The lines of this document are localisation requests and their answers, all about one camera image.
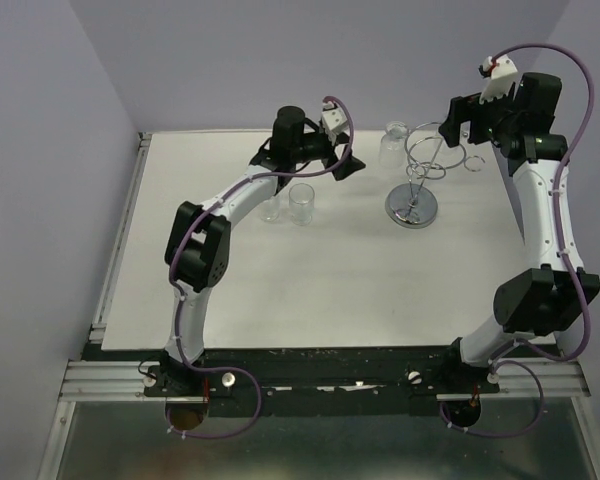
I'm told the chrome wine glass rack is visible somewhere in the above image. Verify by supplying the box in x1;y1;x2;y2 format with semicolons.
385;121;486;229

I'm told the clear wine glass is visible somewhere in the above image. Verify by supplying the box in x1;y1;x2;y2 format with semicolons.
289;183;315;226
379;121;409;169
258;196;280;223

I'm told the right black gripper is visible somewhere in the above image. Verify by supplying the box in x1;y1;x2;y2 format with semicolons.
439;81;521;147

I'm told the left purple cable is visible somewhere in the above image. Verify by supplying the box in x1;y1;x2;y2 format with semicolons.
167;94;356;441

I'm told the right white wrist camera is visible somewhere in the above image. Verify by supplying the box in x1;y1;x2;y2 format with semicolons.
479;55;518;104

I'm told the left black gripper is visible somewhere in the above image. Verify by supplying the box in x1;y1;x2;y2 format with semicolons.
290;129;365;180

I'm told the aluminium frame profile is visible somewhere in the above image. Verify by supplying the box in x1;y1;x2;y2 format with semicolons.
54;130;211;480

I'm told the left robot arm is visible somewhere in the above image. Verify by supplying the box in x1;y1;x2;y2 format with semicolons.
164;96;365;395

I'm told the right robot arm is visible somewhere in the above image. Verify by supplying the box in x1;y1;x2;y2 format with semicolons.
439;72;600;392

